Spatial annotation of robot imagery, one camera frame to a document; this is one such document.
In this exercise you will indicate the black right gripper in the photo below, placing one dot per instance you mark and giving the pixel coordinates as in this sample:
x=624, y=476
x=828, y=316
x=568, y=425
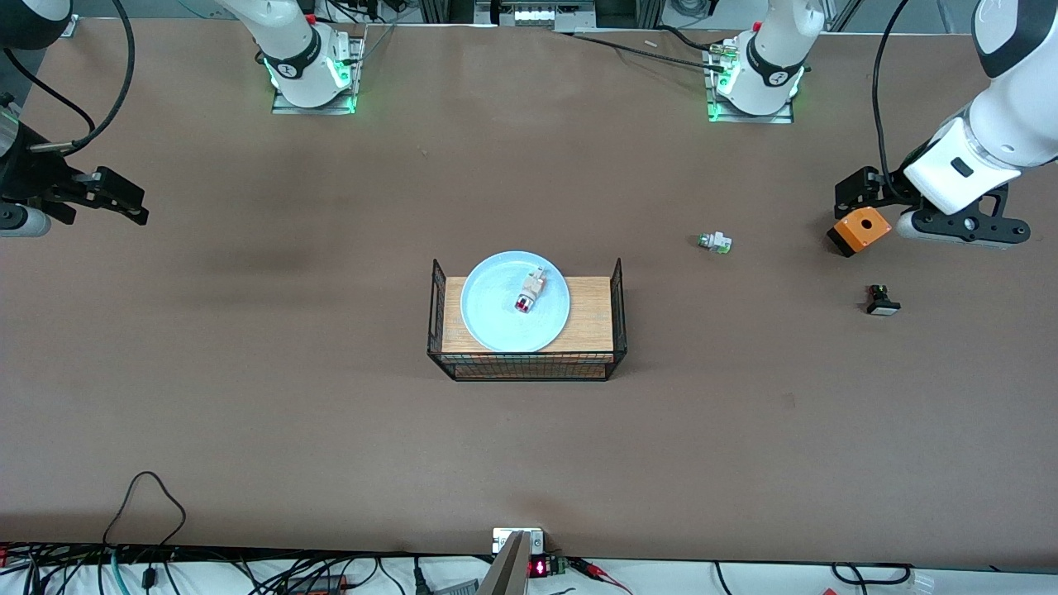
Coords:
x=25, y=173

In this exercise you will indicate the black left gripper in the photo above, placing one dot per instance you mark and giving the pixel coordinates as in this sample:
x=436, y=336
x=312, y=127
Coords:
x=886, y=187

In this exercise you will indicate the red push button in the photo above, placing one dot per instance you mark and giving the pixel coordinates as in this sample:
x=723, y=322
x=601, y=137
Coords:
x=529, y=293

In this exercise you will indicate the light blue round plate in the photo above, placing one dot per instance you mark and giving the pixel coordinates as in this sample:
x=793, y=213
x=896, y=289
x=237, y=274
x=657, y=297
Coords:
x=496, y=310

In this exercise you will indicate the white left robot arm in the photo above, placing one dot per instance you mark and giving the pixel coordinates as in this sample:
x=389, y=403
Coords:
x=1008, y=124

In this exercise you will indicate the black button white cap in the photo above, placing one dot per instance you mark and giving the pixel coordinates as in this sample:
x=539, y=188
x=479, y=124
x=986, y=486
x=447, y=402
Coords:
x=882, y=302

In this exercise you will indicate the green white push button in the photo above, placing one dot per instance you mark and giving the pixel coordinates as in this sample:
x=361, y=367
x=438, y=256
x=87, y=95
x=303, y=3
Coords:
x=716, y=242

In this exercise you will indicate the red digit display module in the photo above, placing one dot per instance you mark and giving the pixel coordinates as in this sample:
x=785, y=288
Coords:
x=545, y=567

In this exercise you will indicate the orange button enclosure box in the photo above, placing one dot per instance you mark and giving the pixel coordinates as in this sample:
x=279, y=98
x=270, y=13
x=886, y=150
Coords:
x=864, y=231

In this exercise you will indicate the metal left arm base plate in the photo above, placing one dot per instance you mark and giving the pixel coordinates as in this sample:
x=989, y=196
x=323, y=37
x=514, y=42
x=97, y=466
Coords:
x=715, y=111

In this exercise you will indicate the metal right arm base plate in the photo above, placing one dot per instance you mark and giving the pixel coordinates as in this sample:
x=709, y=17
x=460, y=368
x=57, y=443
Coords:
x=351, y=83

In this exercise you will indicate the grey metal camera bracket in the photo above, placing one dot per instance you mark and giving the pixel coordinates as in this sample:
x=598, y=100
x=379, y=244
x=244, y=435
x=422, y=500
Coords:
x=511, y=566

